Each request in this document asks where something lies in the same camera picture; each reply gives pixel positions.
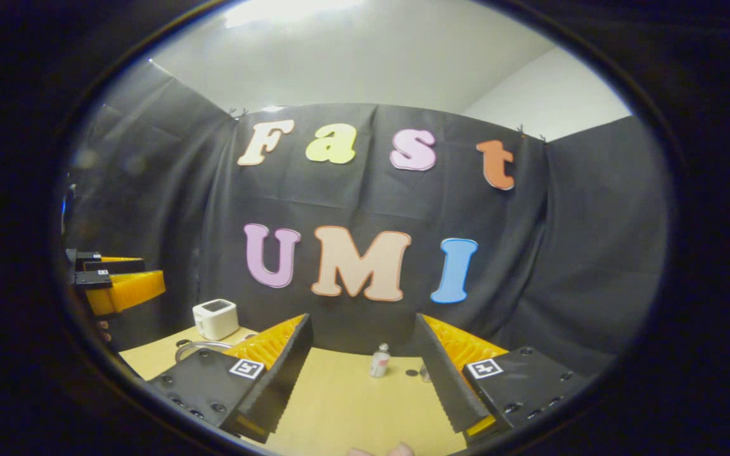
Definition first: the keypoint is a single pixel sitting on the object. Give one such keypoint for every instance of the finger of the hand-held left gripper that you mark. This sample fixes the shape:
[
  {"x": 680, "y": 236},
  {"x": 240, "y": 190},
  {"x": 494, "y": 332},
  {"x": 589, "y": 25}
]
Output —
[
  {"x": 118, "y": 266},
  {"x": 96, "y": 280}
]

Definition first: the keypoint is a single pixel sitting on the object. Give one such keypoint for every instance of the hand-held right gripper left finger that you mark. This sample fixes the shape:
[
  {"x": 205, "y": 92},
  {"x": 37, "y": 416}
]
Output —
[{"x": 282, "y": 386}]

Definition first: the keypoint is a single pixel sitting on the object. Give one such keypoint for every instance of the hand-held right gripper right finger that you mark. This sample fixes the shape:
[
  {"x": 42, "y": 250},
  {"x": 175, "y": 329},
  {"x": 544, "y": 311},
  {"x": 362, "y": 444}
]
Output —
[{"x": 444, "y": 386}]

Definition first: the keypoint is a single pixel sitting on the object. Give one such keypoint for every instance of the stainless steel pot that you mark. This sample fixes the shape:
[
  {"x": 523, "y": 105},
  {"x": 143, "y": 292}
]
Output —
[{"x": 187, "y": 348}]

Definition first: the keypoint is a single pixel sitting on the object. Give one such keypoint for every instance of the small clear plastic bottle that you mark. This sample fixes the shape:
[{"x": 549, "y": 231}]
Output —
[{"x": 379, "y": 364}]

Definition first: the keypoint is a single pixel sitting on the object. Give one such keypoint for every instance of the white toaster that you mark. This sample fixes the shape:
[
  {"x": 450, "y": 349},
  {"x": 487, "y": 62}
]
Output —
[{"x": 216, "y": 320}]

